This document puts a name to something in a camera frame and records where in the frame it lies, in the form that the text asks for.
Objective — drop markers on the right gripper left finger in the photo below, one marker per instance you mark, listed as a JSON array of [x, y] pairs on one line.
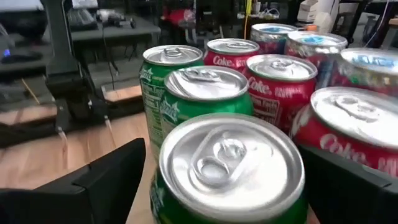
[[102, 193]]

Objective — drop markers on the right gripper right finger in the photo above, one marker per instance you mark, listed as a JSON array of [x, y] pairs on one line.
[[348, 199]]

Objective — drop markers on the red Coke can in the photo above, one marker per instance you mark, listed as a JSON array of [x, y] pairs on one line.
[[354, 118], [280, 93], [231, 46]]

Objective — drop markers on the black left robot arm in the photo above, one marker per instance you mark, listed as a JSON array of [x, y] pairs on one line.
[[77, 105]]

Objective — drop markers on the grey side table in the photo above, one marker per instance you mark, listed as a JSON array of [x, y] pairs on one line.
[[130, 29], [18, 69]]

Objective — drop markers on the black computer mouse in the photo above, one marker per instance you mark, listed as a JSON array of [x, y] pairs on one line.
[[21, 57]]

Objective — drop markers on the black keyboard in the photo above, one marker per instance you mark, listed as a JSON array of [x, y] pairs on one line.
[[81, 18]]

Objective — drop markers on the black aluminium rig frame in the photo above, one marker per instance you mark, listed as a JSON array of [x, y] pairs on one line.
[[59, 46]]

